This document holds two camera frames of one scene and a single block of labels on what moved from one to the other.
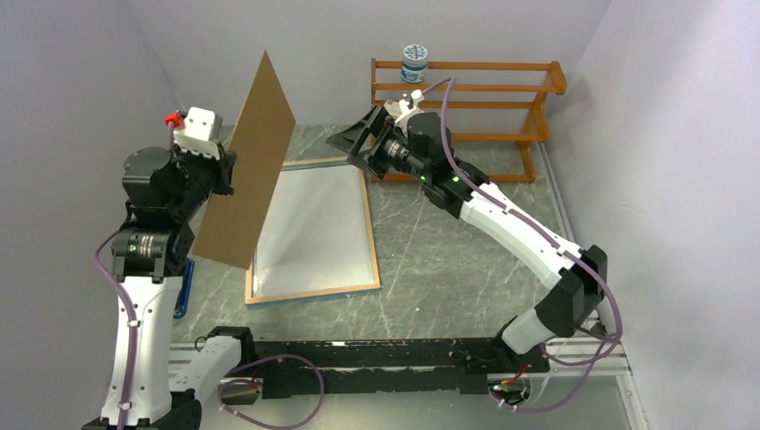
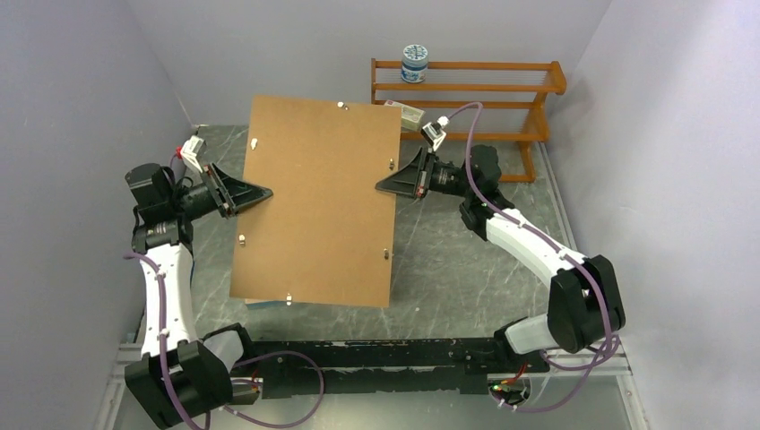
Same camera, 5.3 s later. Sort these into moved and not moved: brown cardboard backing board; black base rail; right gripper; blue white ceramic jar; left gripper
Moved: right gripper; brown cardboard backing board; left gripper
Not moved: black base rail; blue white ceramic jar
